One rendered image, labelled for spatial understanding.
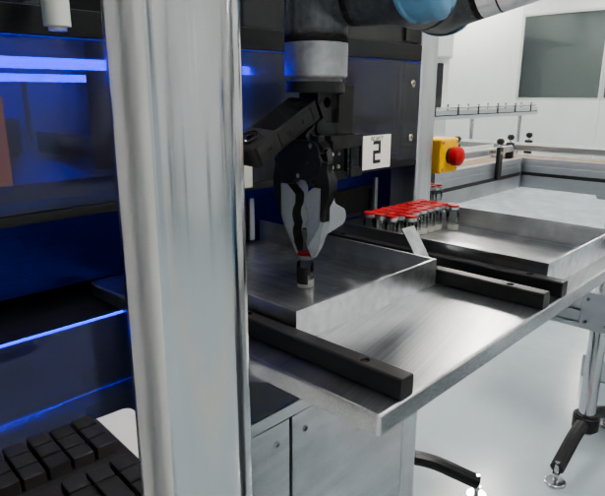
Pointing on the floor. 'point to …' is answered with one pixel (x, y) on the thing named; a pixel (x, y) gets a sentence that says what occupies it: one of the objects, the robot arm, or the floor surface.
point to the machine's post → (420, 172)
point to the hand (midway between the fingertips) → (302, 246)
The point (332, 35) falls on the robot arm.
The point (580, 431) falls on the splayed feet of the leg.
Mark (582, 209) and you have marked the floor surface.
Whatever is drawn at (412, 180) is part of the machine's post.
